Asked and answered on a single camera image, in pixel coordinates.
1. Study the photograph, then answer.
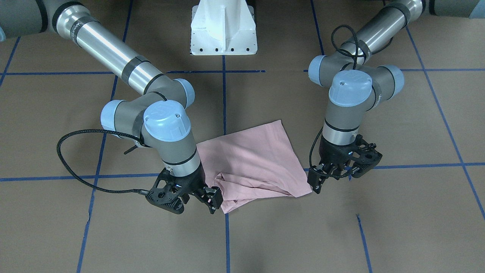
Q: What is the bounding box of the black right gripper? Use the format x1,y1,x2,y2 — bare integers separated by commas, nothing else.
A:
167,166,223,214

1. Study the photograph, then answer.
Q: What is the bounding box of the pink Snoopy t-shirt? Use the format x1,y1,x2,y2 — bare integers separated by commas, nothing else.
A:
196,120,311,213

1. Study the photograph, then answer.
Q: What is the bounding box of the white pillar base mount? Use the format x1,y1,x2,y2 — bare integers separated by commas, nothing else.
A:
189,0,258,56

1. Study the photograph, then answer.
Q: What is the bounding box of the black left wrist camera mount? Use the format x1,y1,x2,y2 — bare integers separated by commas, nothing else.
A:
344,134,383,178

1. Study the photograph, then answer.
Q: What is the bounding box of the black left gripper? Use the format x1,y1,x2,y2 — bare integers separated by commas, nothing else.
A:
307,135,360,194

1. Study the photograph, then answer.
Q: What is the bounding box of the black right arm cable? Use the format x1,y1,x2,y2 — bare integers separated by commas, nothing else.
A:
56,129,152,195

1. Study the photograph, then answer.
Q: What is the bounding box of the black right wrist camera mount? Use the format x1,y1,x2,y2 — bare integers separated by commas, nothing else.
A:
145,169,189,214

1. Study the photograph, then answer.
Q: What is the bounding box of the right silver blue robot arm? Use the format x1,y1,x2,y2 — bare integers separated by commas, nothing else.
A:
1,0,195,223

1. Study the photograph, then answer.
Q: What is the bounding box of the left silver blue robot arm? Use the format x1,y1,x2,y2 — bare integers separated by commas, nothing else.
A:
308,0,484,193

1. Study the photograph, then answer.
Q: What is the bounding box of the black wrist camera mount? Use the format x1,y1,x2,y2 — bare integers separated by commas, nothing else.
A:
344,134,383,178
145,169,189,214

